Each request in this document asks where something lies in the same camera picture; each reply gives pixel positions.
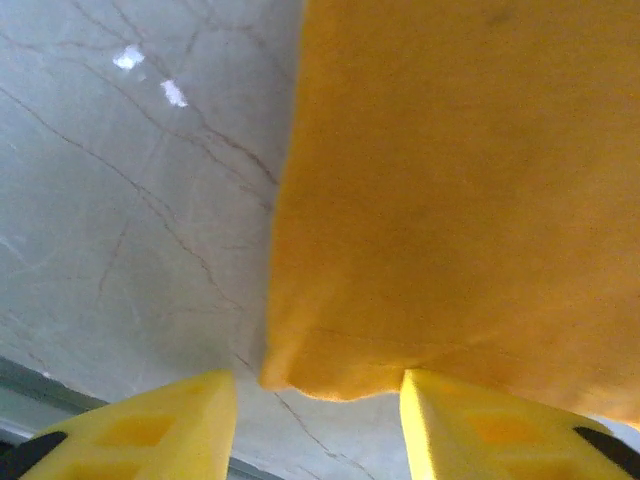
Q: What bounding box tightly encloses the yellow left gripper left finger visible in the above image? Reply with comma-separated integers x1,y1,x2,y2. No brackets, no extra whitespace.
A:
0,368,238,480

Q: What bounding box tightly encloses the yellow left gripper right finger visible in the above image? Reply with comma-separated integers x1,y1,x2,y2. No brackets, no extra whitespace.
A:
398,368,640,480

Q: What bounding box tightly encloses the orange t-shirt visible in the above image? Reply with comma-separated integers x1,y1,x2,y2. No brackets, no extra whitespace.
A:
258,0,640,431

